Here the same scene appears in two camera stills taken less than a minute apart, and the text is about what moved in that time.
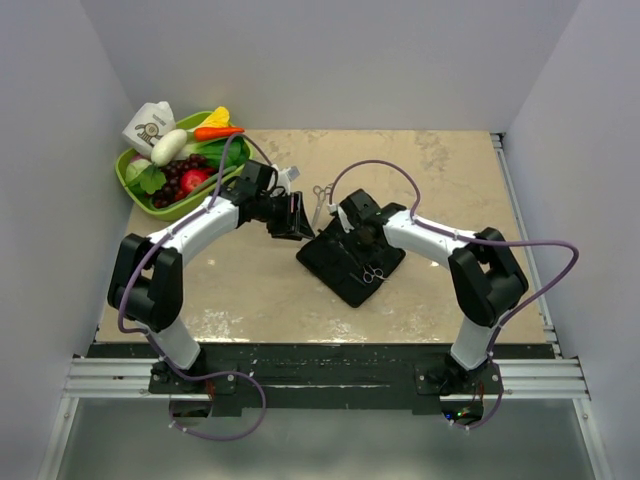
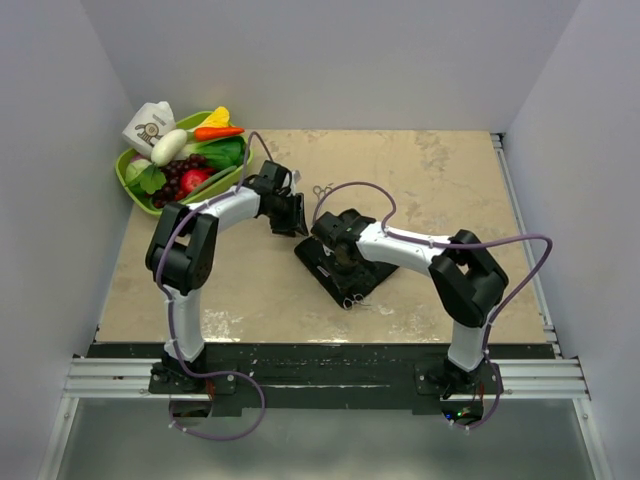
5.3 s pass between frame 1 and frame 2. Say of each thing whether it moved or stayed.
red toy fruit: stayed
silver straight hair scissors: stayed
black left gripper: stayed
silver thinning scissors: moved
